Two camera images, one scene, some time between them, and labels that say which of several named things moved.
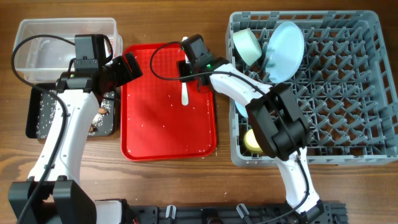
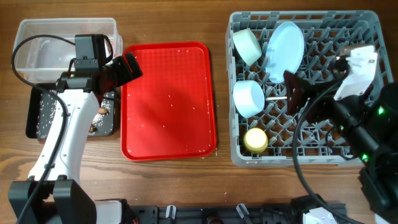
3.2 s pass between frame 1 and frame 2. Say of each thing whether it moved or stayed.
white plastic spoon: moved
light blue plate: stayed
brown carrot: stayed
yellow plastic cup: stayed
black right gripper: moved
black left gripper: stayed
